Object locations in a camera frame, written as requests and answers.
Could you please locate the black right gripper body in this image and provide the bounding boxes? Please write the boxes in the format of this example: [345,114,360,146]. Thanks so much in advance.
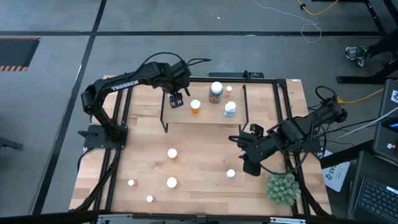
[244,136,279,162]

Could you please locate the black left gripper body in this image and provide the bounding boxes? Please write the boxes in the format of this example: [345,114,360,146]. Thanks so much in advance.
[164,76,191,94]

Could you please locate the translucent bottle white text label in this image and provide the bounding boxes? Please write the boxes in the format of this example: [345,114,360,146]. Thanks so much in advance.
[223,101,237,118]

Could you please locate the green label gummy vitamin bottle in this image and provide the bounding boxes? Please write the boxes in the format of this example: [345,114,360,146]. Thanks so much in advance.
[208,81,224,105]

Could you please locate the small green potted plant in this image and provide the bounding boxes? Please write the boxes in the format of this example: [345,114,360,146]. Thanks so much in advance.
[265,171,302,207]

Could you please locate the black controller box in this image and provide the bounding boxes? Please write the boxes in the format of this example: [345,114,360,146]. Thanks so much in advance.
[207,71,265,79]

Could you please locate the white printed paper sheet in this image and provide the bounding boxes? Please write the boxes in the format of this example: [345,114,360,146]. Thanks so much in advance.
[321,150,352,193]

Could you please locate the black bar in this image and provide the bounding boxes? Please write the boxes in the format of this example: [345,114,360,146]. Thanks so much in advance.
[319,139,374,169]

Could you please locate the black desk stand foot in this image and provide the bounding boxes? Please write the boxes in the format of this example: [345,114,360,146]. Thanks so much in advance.
[337,58,398,85]

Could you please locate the black laptop with keyboard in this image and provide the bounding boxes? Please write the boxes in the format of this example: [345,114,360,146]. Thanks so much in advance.
[347,151,398,224]

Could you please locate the dark grey laptop with sticker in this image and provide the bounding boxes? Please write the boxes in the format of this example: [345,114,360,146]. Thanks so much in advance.
[371,78,398,164]

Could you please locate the person's shoe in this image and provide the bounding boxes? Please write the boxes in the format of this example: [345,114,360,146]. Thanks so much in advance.
[345,45,373,68]

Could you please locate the person's leg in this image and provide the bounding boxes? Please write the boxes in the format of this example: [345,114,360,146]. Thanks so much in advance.
[368,34,398,57]

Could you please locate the black floor panel hazard stripes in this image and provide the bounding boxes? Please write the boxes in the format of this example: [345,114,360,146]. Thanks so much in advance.
[0,36,41,72]

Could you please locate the dark grey stand foot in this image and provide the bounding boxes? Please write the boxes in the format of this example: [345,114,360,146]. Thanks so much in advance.
[0,136,24,151]

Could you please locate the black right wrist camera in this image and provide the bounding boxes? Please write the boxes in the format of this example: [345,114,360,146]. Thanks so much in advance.
[248,123,265,138]

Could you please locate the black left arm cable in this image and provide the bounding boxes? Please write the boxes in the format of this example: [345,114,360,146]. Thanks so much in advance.
[136,51,212,73]

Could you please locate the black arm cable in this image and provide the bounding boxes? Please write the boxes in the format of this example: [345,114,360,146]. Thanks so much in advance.
[259,85,340,176]
[136,51,212,73]

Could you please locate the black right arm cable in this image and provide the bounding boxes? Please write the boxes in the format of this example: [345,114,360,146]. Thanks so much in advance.
[259,85,340,176]

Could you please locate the black aluminium table frame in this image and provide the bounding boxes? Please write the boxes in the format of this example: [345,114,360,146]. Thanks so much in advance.
[70,70,332,218]

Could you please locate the yellow floor cable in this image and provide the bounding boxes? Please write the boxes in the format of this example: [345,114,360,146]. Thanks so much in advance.
[337,88,386,105]

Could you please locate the silver camera mounting rail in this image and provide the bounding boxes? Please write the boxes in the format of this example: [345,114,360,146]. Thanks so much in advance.
[96,213,307,224]

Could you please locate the white floor cable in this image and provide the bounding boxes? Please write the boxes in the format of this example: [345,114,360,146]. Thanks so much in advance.
[253,0,323,44]

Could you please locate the yellow cable with black plug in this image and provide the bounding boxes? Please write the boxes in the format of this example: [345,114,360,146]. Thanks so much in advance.
[295,0,340,16]

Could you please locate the black desk frame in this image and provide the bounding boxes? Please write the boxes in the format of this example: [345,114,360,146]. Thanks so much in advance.
[363,0,398,35]

